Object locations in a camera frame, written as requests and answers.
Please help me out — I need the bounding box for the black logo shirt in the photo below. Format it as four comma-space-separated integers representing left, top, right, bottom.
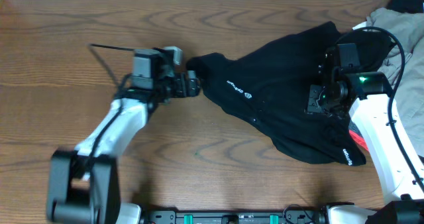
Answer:
185, 21, 395, 167

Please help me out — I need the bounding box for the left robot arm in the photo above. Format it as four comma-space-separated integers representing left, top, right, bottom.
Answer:
46, 46, 200, 224

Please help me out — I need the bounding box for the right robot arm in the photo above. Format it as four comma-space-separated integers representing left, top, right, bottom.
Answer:
306, 43, 423, 223

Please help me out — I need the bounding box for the red grey garment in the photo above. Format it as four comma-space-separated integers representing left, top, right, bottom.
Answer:
348, 121, 368, 151

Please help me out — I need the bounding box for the white paper piece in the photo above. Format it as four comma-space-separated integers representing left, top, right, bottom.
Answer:
352, 21, 367, 30

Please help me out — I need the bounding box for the grey beige garment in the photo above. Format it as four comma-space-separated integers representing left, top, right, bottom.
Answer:
366, 8, 423, 156

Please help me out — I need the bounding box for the black garment at corner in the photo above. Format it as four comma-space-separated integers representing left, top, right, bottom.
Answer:
386, 0, 423, 14

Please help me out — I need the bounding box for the black mounting rail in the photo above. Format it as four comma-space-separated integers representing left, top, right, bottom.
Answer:
139, 207, 328, 224

